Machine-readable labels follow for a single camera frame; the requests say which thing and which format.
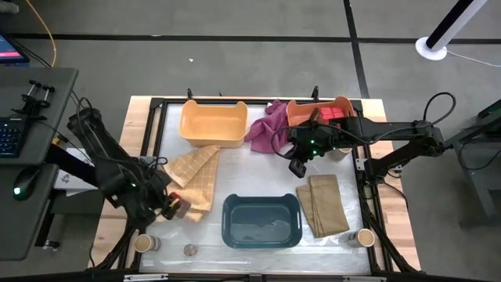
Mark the clear plastic table sheet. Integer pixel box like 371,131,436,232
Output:
139,102,372,274

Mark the black metal table frame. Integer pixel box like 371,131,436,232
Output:
88,96,422,282

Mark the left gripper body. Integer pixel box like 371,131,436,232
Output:
146,171,174,217

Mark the cardboard cup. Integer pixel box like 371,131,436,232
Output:
328,146,353,163

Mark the magenta cloth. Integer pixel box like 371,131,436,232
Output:
244,99,293,154

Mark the black metal equipment stand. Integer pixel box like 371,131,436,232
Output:
431,97,501,229

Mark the backlit black keyboard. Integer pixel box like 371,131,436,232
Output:
0,117,27,158

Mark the white round base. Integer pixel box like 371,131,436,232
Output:
414,36,449,62

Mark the orange plastic bin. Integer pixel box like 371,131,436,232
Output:
286,96,358,130

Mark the yellow cable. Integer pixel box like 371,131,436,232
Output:
25,0,58,67

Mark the yellow plastic bin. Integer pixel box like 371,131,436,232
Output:
178,99,249,149

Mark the olive brown folded cloth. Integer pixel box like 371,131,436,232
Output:
296,174,351,239

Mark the white printed box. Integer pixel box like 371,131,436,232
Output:
52,147,99,197

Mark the computer monitor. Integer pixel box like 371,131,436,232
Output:
0,33,31,66

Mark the dark grey desk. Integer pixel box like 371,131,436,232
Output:
0,67,79,262

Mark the black computer mouse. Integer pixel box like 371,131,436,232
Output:
13,166,40,201

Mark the teal plastic bin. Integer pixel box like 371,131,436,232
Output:
221,193,303,249

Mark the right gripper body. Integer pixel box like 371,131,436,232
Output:
287,108,348,179

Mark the black clamp stand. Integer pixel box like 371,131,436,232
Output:
11,80,56,118

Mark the silver metal bracket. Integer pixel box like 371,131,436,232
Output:
342,275,388,282
123,273,169,282

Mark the slim tower pole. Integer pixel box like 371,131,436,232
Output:
425,0,490,51

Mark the yellow checked cloth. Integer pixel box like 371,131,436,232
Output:
154,144,221,223

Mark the white cable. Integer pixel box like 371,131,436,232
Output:
445,49,501,68

